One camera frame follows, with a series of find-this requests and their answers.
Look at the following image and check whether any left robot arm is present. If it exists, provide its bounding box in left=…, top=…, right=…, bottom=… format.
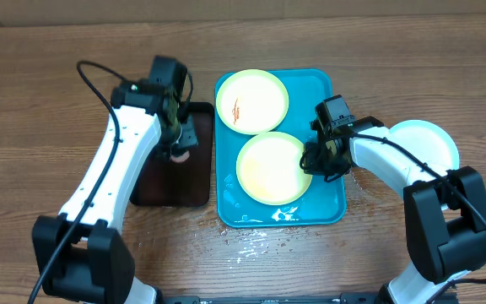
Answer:
left=28, top=78, right=190, bottom=303

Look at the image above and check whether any green plate top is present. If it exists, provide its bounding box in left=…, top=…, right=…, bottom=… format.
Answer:
left=215, top=69, right=289, bottom=135

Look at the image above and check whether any green and orange sponge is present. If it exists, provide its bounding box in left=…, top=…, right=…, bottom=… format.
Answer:
left=170, top=150, right=190, bottom=163

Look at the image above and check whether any teal plastic tray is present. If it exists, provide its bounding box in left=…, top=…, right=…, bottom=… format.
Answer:
left=215, top=68, right=347, bottom=228

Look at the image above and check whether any light blue plate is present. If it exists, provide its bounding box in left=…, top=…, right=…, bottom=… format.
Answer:
left=390, top=120, right=460, bottom=170

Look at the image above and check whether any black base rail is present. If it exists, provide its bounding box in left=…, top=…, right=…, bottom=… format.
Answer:
left=161, top=292, right=378, bottom=304

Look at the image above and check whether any black rectangular tray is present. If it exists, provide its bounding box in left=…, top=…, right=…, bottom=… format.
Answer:
left=130, top=102, right=214, bottom=207

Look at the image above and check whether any green plate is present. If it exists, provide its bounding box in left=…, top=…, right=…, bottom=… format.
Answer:
left=215, top=69, right=289, bottom=135
left=235, top=132, right=312, bottom=206

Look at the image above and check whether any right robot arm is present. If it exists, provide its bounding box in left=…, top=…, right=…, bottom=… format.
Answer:
left=300, top=117, right=486, bottom=303

